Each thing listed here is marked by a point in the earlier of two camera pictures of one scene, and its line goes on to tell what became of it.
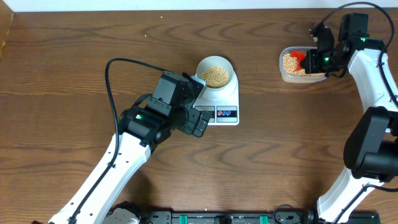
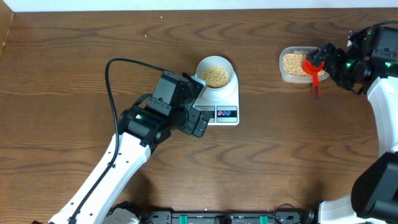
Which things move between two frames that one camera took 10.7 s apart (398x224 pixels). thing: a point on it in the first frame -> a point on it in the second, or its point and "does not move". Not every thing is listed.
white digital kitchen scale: (223, 105) does not move
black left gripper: (193, 114) does not move
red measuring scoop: (300, 55) -> (314, 71)
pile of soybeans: (290, 65) does not move
